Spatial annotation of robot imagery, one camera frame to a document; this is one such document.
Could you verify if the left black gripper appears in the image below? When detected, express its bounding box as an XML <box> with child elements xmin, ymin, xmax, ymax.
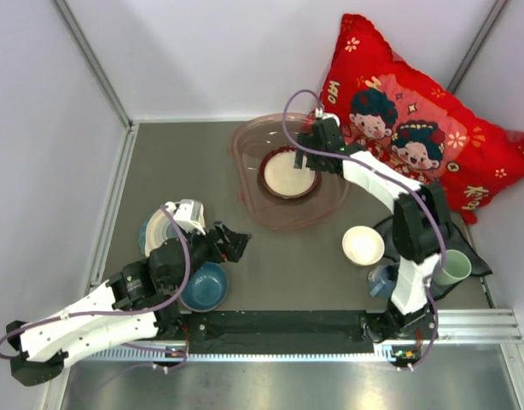
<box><xmin>171</xmin><ymin>221</ymin><xmax>251</xmax><ymax>292</ymax></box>

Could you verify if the red rimmed white plate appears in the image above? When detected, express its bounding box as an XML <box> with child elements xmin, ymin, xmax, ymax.
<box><xmin>258</xmin><ymin>146</ymin><xmax>321</xmax><ymax>200</ymax></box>

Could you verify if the cream white ceramic plate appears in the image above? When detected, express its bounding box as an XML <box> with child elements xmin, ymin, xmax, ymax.
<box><xmin>145</xmin><ymin>209</ymin><xmax>197</xmax><ymax>256</ymax></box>

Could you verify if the teal scalloped ceramic plate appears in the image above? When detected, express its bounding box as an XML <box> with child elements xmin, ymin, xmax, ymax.
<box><xmin>138</xmin><ymin>216</ymin><xmax>151</xmax><ymax>255</ymax></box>

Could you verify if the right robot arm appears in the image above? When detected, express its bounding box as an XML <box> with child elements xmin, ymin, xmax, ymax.
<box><xmin>288</xmin><ymin>118</ymin><xmax>452</xmax><ymax>343</ymax></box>

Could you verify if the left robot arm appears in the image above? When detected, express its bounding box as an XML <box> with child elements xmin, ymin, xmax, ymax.
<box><xmin>4</xmin><ymin>222</ymin><xmax>251</xmax><ymax>387</ymax></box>

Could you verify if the pink translucent plastic bin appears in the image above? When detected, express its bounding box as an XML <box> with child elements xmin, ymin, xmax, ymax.
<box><xmin>229</xmin><ymin>114</ymin><xmax>350</xmax><ymax>230</ymax></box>

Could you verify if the dark blue ceramic bowl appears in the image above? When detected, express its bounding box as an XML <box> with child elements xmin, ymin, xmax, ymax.
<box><xmin>179</xmin><ymin>262</ymin><xmax>229</xmax><ymax>313</ymax></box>

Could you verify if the red cartoon print pillow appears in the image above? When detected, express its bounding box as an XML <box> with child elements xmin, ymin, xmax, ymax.
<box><xmin>320</xmin><ymin>14</ymin><xmax>524</xmax><ymax>224</ymax></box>

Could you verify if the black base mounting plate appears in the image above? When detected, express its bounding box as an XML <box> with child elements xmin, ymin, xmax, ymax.
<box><xmin>133</xmin><ymin>309</ymin><xmax>440</xmax><ymax>354</ymax></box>

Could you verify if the white ceramic bowl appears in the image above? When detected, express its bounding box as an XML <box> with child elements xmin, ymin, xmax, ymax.
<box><xmin>341</xmin><ymin>225</ymin><xmax>385</xmax><ymax>267</ymax></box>

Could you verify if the blue speckled ceramic cup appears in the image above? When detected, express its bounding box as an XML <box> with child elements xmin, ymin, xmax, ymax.
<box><xmin>367</xmin><ymin>264</ymin><xmax>399</xmax><ymax>299</ymax></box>

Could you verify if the dark grey cloth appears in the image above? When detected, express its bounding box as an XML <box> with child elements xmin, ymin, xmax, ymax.
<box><xmin>374</xmin><ymin>217</ymin><xmax>492</xmax><ymax>278</ymax></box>

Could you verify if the pale green cup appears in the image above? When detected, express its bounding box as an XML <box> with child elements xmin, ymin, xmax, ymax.
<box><xmin>432</xmin><ymin>249</ymin><xmax>472</xmax><ymax>286</ymax></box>

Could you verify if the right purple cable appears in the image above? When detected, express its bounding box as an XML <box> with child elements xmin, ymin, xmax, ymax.
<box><xmin>282</xmin><ymin>88</ymin><xmax>451</xmax><ymax>371</ymax></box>

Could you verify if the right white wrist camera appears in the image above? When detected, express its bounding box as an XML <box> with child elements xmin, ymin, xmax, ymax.
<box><xmin>313</xmin><ymin>108</ymin><xmax>341</xmax><ymax>126</ymax></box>

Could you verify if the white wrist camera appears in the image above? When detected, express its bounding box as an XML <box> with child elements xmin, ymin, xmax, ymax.
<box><xmin>313</xmin><ymin>108</ymin><xmax>341</xmax><ymax>126</ymax></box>
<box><xmin>164</xmin><ymin>199</ymin><xmax>206</xmax><ymax>234</ymax></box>

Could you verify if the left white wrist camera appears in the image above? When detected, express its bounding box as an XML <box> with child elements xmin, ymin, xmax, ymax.
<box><xmin>164</xmin><ymin>199</ymin><xmax>206</xmax><ymax>234</ymax></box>

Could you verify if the right aluminium corner post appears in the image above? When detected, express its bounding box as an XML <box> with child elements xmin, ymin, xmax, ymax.
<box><xmin>446</xmin><ymin>0</ymin><xmax>510</xmax><ymax>94</ymax></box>

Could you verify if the aluminium corner post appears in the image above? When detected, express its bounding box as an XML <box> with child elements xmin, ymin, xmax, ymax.
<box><xmin>446</xmin><ymin>0</ymin><xmax>510</xmax><ymax>94</ymax></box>
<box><xmin>50</xmin><ymin>0</ymin><xmax>133</xmax><ymax>129</ymax></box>

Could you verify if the aluminium front frame rail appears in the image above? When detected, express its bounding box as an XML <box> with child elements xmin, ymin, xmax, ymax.
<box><xmin>79</xmin><ymin>309</ymin><xmax>522</xmax><ymax>362</ymax></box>

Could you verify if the left aluminium corner post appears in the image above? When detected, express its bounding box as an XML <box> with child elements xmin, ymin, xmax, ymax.
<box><xmin>50</xmin><ymin>0</ymin><xmax>133</xmax><ymax>129</ymax></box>

